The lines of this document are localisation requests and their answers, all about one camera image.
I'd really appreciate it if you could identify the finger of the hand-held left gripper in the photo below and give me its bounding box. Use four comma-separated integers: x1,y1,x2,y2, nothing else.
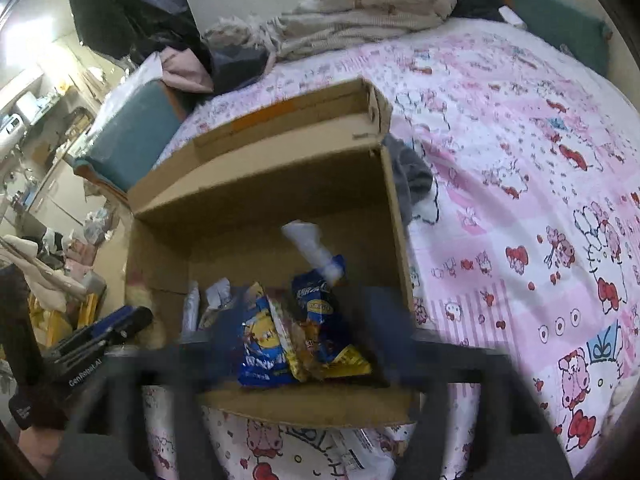
77,306,155,348

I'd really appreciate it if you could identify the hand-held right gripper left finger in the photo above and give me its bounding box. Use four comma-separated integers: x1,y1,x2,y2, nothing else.
45,285,251,480

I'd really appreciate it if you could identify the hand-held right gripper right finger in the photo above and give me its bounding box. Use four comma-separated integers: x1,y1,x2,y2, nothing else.
365,287,573,480

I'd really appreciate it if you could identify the blue snack packet yellow figure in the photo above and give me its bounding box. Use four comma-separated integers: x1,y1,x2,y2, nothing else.
237,282,292,387

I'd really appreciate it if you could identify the blue snack packet yellow edge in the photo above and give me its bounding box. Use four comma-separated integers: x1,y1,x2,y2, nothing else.
291,269,373,380

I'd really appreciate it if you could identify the white and blue snack packet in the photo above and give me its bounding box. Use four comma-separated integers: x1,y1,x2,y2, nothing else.
281,219,348,282

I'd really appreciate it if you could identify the brown cardboard box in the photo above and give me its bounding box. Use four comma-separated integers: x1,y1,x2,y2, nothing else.
124,76,422,429

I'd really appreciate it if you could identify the white plastic packet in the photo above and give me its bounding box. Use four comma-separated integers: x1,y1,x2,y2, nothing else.
330,427,402,480

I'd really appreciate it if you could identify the dark grey cloth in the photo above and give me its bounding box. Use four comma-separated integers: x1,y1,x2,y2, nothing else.
382,135,435,226

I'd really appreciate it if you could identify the pink cartoon printed bedsheet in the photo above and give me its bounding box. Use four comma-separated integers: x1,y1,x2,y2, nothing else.
142,22,640,480

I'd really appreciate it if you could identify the pink cloth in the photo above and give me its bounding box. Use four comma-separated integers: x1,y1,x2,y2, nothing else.
150,49,215,95

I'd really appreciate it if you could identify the black cloth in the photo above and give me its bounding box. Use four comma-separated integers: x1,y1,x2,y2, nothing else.
65,0,271,95

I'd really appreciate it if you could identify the folded floral blanket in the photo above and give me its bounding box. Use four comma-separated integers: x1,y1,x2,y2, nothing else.
202,0,461,63

